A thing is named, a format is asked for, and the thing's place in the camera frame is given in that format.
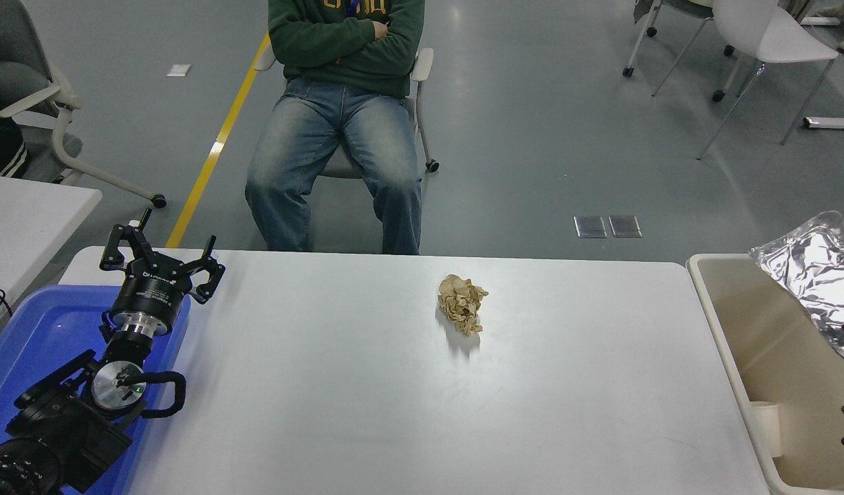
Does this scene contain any grey office chair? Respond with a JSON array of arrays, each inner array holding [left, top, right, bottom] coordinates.
[[0, 0, 166, 209]]

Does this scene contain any white chair with metal legs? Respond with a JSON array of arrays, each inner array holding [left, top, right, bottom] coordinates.
[[697, 0, 840, 160]]

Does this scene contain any white paper cup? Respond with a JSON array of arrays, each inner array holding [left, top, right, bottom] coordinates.
[[750, 401, 783, 459]]

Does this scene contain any white side table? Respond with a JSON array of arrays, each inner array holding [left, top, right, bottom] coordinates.
[[0, 174, 102, 324]]

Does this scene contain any silver foil tray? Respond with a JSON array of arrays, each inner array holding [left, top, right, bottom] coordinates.
[[750, 210, 844, 360]]

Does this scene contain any rolling chair with castors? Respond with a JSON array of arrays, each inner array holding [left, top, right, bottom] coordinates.
[[623, 0, 735, 102]]

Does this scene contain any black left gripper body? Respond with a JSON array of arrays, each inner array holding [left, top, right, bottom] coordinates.
[[111, 265, 193, 324]]

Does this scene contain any tan paper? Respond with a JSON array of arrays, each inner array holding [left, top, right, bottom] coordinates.
[[437, 274, 489, 337]]

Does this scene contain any large pale plastic bin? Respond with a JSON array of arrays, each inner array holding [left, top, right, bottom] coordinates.
[[687, 253, 844, 495]]

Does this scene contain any blue plastic tray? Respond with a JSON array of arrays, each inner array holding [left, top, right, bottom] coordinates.
[[0, 285, 192, 495]]

